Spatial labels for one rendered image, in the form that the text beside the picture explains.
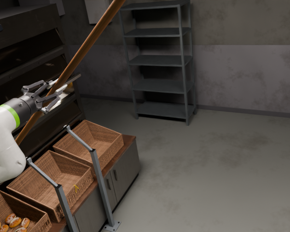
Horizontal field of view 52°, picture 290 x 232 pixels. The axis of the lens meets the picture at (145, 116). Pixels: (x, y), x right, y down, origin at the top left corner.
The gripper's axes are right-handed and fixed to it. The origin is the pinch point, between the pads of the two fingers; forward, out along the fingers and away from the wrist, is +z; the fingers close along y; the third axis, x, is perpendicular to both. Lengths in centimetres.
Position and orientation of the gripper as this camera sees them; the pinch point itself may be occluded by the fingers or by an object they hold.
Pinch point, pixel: (57, 86)
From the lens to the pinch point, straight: 127.8
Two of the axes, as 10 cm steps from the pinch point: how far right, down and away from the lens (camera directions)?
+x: 6.0, -5.2, -6.1
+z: 4.0, -4.7, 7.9
